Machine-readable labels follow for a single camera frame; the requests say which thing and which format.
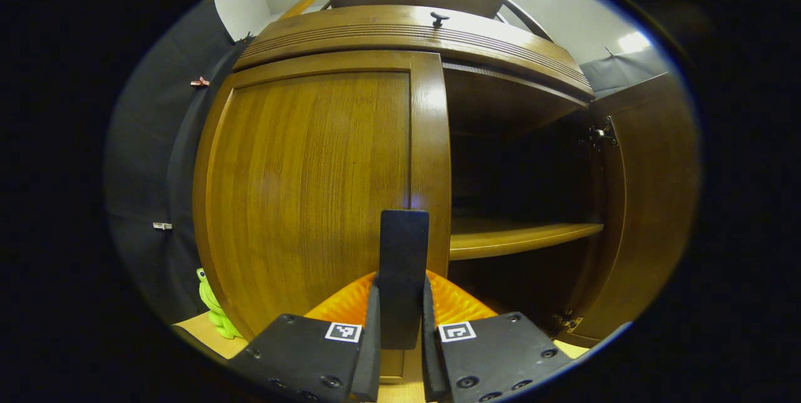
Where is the wooden shoe cabinet door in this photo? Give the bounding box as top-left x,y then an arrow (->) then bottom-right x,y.
554,71 -> 702,349
192,49 -> 452,385

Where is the metal door hinge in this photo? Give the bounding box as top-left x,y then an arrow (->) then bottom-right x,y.
579,116 -> 620,152
551,310 -> 584,333

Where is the wooden double-door shoe cabinet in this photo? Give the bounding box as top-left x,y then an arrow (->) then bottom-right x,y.
191,0 -> 702,385

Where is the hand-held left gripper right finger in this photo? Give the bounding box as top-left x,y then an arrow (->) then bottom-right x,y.
422,270 -> 573,403

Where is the wooden inner cabinet shelf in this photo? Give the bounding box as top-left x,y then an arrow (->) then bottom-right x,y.
449,218 -> 605,261

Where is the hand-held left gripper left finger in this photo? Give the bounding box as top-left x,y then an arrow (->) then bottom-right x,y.
228,272 -> 381,403

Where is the small ceiling light panel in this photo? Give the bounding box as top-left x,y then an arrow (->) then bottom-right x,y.
616,31 -> 653,54

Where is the green frog plush toy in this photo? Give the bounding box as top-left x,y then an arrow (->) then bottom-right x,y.
196,267 -> 243,340

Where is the black door handle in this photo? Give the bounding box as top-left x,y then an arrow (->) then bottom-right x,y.
377,210 -> 431,350

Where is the wooden cabinet drawer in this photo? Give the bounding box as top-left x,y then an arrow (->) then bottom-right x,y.
233,5 -> 595,102

